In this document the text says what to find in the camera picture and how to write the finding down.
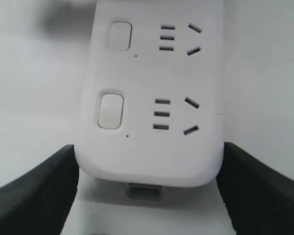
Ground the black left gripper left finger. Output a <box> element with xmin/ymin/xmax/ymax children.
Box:
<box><xmin>0</xmin><ymin>145</ymin><xmax>79</xmax><ymax>235</ymax></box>

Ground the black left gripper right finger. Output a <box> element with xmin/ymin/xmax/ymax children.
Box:
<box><xmin>217</xmin><ymin>142</ymin><xmax>294</xmax><ymax>235</ymax></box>

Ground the white five-outlet power strip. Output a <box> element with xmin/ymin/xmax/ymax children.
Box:
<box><xmin>74</xmin><ymin>0</ymin><xmax>224</xmax><ymax>198</ymax></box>

